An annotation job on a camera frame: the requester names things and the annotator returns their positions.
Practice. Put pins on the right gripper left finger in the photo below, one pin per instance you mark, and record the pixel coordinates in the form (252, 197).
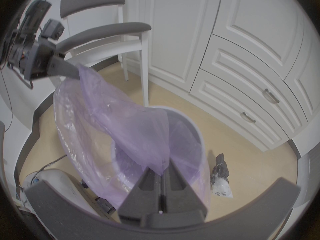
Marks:
(140, 204)

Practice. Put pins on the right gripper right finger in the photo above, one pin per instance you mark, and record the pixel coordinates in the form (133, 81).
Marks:
(187, 201)

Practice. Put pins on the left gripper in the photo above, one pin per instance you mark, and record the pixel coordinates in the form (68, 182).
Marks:
(37, 61)

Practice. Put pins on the black plastic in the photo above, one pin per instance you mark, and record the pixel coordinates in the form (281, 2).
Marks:
(221, 169)

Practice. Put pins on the purple plastic bag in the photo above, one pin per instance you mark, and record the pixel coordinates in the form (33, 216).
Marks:
(130, 134)

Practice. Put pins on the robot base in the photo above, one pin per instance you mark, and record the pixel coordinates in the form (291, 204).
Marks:
(55, 181)

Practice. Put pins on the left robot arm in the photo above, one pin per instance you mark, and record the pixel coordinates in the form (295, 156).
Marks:
(35, 16)

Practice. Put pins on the white trash bin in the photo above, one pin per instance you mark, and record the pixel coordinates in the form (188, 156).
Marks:
(185, 119)

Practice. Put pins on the white printed wrapper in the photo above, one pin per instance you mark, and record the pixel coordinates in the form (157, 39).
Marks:
(222, 190)

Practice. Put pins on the white chair dark grey seat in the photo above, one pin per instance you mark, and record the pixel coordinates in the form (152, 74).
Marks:
(105, 31)

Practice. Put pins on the white wardrobe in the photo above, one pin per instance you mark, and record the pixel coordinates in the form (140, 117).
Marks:
(250, 34)

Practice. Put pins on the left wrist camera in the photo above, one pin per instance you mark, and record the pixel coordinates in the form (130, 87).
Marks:
(52, 29)

